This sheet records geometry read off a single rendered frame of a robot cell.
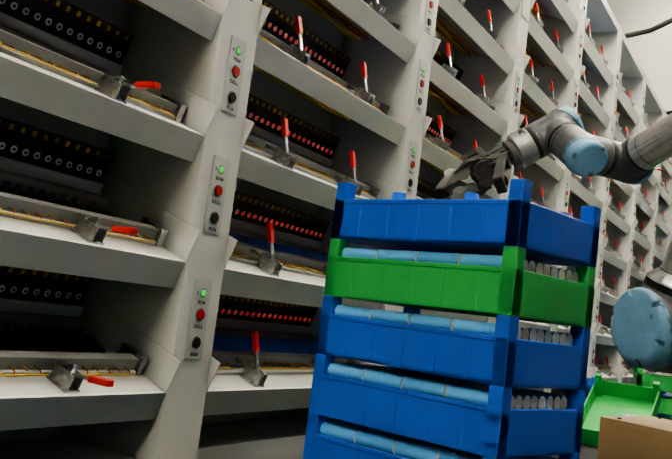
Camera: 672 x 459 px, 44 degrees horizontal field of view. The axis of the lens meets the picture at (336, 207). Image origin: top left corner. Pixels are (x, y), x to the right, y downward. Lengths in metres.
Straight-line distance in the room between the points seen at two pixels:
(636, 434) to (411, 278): 0.81
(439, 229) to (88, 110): 0.48
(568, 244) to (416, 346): 0.23
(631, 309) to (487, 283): 0.70
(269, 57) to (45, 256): 0.56
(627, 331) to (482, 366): 0.72
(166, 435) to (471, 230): 0.57
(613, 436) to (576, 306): 0.70
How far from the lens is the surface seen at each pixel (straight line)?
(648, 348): 1.63
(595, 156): 1.99
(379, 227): 1.11
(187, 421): 1.33
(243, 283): 1.41
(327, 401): 1.14
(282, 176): 1.48
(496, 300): 0.99
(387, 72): 1.98
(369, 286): 1.10
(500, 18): 2.71
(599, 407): 2.87
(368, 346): 1.10
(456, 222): 1.03
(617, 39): 4.11
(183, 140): 1.27
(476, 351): 1.00
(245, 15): 1.39
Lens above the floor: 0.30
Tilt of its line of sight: 7 degrees up
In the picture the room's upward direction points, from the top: 7 degrees clockwise
